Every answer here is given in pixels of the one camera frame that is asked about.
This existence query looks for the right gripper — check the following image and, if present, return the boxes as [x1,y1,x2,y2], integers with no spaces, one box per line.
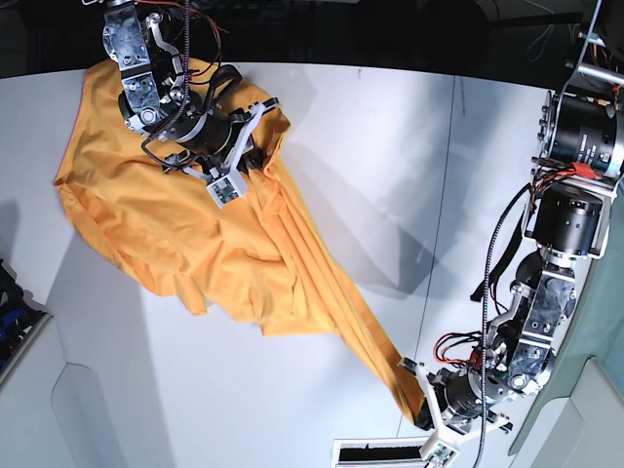
[165,109,252,169]

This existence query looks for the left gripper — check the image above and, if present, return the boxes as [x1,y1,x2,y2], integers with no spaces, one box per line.
[413,369,483,431]

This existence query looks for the orange yellow t-shirt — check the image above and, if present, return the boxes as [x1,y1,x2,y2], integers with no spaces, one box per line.
[54,60,425,420]

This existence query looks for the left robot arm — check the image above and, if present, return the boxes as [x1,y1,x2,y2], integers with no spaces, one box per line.
[415,1,623,434]

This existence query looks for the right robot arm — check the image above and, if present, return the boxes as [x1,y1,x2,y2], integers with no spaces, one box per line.
[102,1,264,175]

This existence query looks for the white table vent grille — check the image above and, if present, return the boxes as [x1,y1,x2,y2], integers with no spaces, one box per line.
[331,438,427,468]

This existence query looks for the grey green cloth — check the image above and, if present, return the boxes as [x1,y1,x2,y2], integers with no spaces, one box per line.
[509,184,623,456]

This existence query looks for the black blue items bin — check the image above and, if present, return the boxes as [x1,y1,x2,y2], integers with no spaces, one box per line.
[0,265,46,371]

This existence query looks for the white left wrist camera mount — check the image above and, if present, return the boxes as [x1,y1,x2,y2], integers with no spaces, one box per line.
[399,358,513,467]

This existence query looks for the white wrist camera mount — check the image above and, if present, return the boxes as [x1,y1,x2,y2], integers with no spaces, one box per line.
[162,97,279,208]
[399,358,513,467]

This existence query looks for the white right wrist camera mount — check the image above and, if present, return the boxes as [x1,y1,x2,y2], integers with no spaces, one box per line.
[162,97,279,208]

